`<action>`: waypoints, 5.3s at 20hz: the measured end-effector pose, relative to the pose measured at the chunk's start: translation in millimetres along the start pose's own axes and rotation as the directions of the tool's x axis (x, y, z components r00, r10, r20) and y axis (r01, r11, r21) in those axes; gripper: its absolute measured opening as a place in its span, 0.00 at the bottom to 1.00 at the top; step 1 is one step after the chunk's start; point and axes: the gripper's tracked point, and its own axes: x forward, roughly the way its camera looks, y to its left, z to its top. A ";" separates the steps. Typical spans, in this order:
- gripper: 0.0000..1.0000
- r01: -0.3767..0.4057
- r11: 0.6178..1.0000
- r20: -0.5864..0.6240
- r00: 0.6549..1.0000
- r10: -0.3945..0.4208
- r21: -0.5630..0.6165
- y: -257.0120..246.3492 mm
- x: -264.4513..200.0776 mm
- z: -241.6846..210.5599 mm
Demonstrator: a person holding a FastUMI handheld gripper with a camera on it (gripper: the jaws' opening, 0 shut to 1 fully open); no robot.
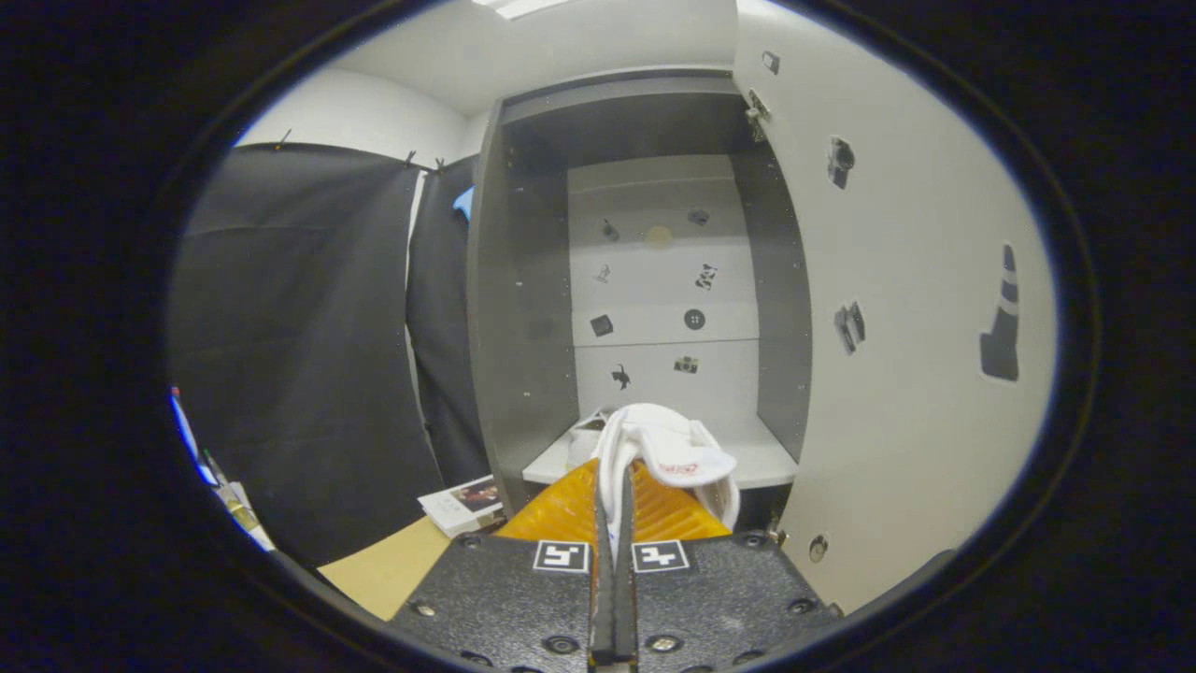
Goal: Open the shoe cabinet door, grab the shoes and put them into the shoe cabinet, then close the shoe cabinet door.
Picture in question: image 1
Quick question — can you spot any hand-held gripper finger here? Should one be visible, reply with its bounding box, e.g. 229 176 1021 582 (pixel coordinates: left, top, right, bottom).
391 458 616 673
614 460 842 673

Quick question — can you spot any white shoe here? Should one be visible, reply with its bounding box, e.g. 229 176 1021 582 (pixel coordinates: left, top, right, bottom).
591 403 742 552

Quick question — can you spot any light grey shoe cabinet door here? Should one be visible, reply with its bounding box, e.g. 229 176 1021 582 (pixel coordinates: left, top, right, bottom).
732 0 1061 618

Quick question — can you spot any white cabinet shelf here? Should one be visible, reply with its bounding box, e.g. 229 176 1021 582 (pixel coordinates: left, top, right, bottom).
521 414 798 490

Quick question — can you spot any stack of books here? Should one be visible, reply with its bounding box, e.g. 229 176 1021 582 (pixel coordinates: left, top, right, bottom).
418 475 505 538

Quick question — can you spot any white and gold object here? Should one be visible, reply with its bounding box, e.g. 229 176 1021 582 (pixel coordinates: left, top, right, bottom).
204 451 278 552

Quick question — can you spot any black backdrop cloth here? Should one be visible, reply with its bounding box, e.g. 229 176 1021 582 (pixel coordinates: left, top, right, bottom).
166 142 491 566

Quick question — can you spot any bright printed panel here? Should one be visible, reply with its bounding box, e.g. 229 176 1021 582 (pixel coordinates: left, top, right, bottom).
168 386 218 489

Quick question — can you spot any long ceiling light panel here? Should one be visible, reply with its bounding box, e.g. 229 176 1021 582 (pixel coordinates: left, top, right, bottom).
472 0 571 20

